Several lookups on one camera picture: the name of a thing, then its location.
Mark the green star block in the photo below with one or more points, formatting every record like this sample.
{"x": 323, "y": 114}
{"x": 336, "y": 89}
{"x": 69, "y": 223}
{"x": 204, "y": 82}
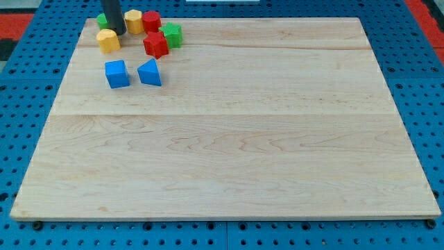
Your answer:
{"x": 173, "y": 34}

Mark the red star block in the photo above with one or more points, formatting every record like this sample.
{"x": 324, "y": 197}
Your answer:
{"x": 155, "y": 44}

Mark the light wooden board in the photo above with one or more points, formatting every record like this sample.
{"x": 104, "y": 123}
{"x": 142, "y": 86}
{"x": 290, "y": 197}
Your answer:
{"x": 276, "y": 119}

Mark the blue triangle block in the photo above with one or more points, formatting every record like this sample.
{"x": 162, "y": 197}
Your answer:
{"x": 149, "y": 73}

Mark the blue cube block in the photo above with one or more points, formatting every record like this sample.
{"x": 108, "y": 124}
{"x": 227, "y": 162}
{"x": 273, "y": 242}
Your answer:
{"x": 116, "y": 74}

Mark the red cylinder block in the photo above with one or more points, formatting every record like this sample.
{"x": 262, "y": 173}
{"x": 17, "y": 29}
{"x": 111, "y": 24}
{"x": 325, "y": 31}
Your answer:
{"x": 151, "y": 21}

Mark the yellow hexagon block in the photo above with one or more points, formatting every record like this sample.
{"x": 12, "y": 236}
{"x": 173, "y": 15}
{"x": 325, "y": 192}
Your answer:
{"x": 133, "y": 19}

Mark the yellow heart block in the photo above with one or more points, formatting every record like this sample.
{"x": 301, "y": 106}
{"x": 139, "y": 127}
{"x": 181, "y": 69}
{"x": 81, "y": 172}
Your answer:
{"x": 108, "y": 41}

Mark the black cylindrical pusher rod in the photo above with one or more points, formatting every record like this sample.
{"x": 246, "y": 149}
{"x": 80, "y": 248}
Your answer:
{"x": 114, "y": 15}

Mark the green round block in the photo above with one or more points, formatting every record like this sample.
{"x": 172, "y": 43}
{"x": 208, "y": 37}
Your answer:
{"x": 101, "y": 21}

